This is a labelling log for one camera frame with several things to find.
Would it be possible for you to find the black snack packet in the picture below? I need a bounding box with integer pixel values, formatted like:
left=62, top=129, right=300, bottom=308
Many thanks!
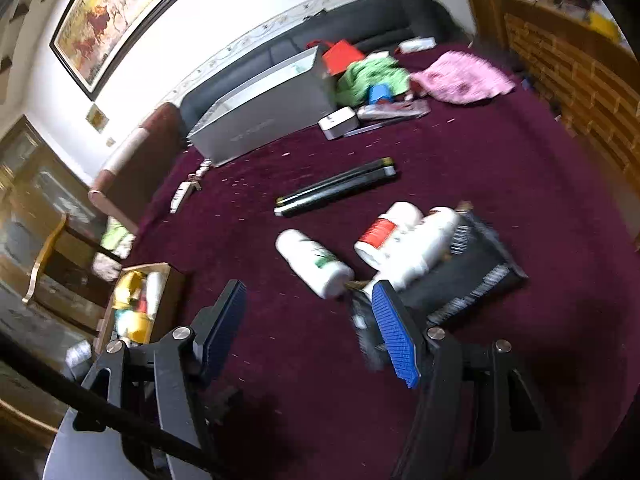
left=350, top=208, right=528, bottom=370

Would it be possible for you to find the silver sachet packet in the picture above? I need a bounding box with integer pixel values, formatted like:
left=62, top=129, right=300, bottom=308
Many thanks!
left=357, top=100, right=431, bottom=122

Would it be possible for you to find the green cloth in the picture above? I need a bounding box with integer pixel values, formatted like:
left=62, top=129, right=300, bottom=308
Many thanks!
left=335, top=56, right=410, bottom=107

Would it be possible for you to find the black marker yellow cap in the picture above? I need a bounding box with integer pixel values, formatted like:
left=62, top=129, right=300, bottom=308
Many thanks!
left=273, top=157, right=397, bottom=217

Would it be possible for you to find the white key fob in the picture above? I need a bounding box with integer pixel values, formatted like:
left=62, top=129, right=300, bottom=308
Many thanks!
left=169, top=180, right=202, bottom=214

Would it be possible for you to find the wooden chair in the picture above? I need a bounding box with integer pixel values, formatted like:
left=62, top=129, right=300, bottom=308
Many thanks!
left=22, top=212, right=122, bottom=339

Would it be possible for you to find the yellow cheese cracker packet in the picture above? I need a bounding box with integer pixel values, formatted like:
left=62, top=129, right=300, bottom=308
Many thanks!
left=112, top=271, right=144, bottom=310

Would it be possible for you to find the framed painting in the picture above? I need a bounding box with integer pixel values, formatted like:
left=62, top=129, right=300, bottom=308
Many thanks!
left=50, top=0, right=178, bottom=100

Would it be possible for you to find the blue small object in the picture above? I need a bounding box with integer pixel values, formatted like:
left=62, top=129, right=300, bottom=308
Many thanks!
left=368, top=84, right=394, bottom=105

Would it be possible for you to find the large white bottle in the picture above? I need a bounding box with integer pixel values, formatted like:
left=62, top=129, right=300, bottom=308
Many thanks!
left=145, top=271, right=165, bottom=318

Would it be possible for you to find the pink cloth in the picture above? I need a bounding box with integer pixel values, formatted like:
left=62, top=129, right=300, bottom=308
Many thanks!
left=409, top=51, right=515, bottom=105

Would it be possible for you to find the cardboard tray box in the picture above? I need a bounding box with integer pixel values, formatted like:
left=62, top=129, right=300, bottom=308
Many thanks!
left=93, top=262, right=186, bottom=353

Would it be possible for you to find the maroon armchair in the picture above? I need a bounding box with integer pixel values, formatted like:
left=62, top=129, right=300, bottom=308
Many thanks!
left=88, top=102, right=186, bottom=234

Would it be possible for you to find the black leather sofa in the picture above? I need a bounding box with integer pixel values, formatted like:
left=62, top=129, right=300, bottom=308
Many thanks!
left=180, top=0, right=468, bottom=131

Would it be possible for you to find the yellow lid jar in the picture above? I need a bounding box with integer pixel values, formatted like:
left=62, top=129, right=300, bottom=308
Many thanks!
left=115, top=309, right=153, bottom=344

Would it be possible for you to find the white bottle green label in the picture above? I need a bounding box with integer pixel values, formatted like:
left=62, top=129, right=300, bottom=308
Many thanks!
left=276, top=229, right=354, bottom=299

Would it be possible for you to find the small white charger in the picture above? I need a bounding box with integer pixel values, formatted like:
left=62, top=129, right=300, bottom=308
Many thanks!
left=318, top=106, right=358, bottom=141

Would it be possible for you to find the red bag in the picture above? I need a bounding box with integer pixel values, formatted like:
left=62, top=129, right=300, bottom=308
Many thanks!
left=307, top=40, right=366, bottom=76

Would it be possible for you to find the white bottle red label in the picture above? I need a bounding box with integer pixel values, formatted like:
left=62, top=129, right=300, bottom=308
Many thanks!
left=354, top=202, right=424, bottom=270

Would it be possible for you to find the grey shoe box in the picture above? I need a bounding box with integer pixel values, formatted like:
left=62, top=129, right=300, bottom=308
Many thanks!
left=186, top=47, right=336, bottom=167

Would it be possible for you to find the small white bottle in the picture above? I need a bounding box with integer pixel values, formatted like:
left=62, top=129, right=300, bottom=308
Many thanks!
left=362, top=207, right=461, bottom=299

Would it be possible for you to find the brown wooden cabinet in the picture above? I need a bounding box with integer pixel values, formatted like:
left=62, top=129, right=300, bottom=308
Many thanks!
left=469, top=0, right=639, bottom=243

